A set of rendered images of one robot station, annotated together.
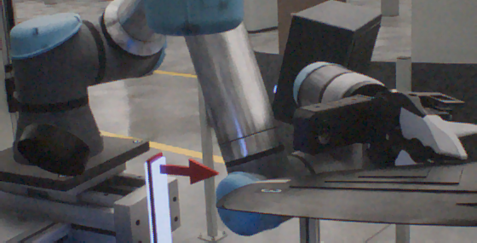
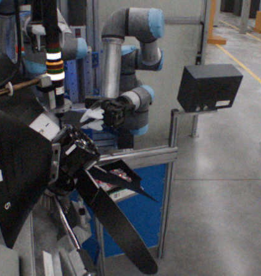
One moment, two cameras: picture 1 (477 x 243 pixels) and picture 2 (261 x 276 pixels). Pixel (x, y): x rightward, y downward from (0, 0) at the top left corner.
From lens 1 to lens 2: 0.94 m
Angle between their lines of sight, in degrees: 48
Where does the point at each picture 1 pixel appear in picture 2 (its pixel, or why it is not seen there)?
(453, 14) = not seen: outside the picture
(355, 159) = (137, 119)
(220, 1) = (30, 67)
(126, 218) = not seen: hidden behind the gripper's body
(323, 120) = (89, 100)
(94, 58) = (133, 61)
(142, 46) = (146, 62)
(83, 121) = (126, 79)
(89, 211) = not seen: hidden behind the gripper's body
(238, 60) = (105, 77)
